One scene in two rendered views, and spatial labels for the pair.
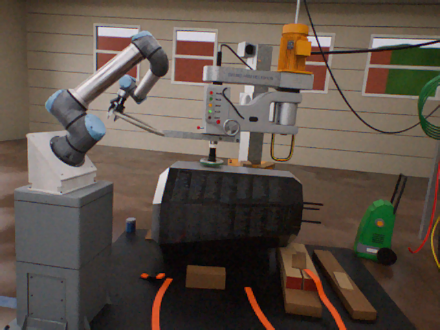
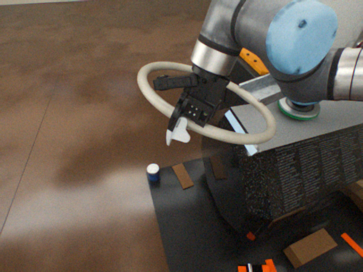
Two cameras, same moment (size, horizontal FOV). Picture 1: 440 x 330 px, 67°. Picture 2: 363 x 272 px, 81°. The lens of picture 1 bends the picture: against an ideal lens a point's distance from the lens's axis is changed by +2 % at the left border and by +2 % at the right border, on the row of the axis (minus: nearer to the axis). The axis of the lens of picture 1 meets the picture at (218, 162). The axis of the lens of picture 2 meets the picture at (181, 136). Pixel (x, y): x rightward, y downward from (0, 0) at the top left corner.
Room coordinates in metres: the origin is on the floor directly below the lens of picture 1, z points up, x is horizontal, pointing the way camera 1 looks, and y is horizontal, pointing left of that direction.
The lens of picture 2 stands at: (2.26, 1.00, 1.64)
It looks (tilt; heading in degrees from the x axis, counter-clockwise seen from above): 47 degrees down; 340
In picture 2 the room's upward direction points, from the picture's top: straight up
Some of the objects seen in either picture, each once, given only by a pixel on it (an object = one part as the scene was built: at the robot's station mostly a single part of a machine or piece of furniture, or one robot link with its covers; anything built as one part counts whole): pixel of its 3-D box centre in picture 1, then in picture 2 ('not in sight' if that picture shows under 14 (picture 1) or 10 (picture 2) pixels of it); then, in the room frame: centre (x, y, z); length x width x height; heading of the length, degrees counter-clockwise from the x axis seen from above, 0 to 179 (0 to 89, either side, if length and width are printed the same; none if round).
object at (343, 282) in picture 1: (342, 280); not in sight; (2.45, -1.06, 0.09); 0.25 x 0.10 x 0.01; 174
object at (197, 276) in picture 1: (205, 277); (309, 247); (2.36, 0.03, 0.07); 0.30 x 0.12 x 0.12; 93
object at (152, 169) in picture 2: (130, 225); (153, 172); (3.30, 0.88, 0.08); 0.10 x 0.10 x 0.13
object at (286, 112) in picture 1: (285, 113); not in sight; (3.05, -0.58, 1.37); 0.19 x 0.19 x 0.20
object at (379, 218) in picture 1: (379, 215); not in sight; (3.17, -1.63, 0.43); 0.35 x 0.35 x 0.87; 73
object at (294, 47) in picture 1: (293, 50); not in sight; (3.04, -0.59, 1.93); 0.31 x 0.28 x 0.40; 12
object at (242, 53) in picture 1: (245, 50); not in sight; (3.68, -0.20, 2.00); 0.20 x 0.18 x 0.15; 178
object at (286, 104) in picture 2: (212, 161); (299, 103); (2.92, 0.06, 0.90); 0.21 x 0.21 x 0.01
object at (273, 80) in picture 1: (256, 80); not in sight; (2.99, -0.28, 1.64); 0.96 x 0.25 x 0.17; 102
